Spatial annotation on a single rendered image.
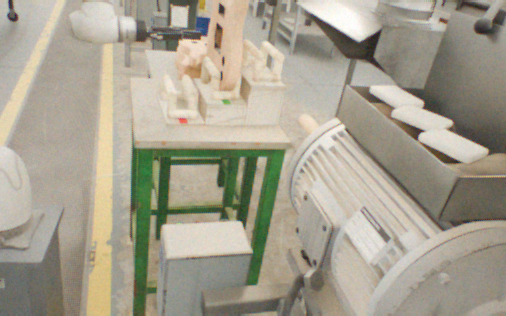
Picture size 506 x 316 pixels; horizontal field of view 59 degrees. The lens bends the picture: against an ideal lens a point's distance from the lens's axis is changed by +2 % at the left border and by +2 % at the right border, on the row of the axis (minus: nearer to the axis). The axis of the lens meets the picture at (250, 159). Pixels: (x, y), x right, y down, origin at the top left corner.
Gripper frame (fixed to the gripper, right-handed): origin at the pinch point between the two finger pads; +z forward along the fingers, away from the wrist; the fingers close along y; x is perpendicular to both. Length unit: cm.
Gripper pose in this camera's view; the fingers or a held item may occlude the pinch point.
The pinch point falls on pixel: (191, 35)
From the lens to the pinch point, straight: 170.3
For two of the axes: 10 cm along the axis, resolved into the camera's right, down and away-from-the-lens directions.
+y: 3.0, 5.1, -8.0
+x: 1.5, -8.6, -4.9
